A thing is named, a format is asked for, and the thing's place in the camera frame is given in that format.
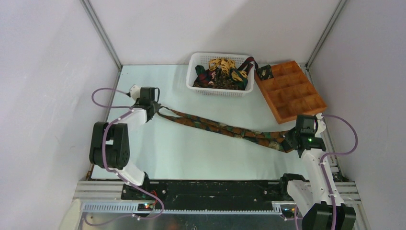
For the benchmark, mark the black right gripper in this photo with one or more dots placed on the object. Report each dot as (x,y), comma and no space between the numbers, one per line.
(288,139)

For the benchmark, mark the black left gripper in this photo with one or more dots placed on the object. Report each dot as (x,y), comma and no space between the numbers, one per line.
(156,106)

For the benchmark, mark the dark floral patterned tie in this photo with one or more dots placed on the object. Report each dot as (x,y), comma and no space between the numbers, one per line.
(273,140)

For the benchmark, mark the orange compartment tray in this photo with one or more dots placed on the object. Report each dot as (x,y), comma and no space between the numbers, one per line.
(290,93)

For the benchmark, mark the white plastic mesh basket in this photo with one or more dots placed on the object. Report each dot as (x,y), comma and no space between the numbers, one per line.
(201,58)

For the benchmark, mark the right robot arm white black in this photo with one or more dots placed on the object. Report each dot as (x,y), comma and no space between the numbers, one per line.
(317,198)

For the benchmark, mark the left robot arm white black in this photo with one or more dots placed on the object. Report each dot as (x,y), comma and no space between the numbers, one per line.
(110,143)

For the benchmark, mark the green navy plaid tie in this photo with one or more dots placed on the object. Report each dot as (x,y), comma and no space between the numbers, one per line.
(200,69)

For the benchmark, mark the rolled dark patterned tie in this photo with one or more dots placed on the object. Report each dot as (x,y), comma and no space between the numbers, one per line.
(265,73)

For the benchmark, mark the brown dark patterned tie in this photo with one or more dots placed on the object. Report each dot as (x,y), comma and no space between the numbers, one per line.
(214,80)

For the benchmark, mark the red navy striped tie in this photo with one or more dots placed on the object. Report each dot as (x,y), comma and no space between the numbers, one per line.
(248,65)

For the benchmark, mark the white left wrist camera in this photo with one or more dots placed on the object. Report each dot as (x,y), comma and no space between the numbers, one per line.
(134,92)

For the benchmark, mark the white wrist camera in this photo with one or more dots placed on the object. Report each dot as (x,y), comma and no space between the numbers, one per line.
(320,125)
(134,92)

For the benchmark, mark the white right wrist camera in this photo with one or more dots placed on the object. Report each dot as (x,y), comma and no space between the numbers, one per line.
(320,125)

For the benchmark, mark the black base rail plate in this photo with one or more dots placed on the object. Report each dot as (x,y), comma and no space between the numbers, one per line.
(211,195)

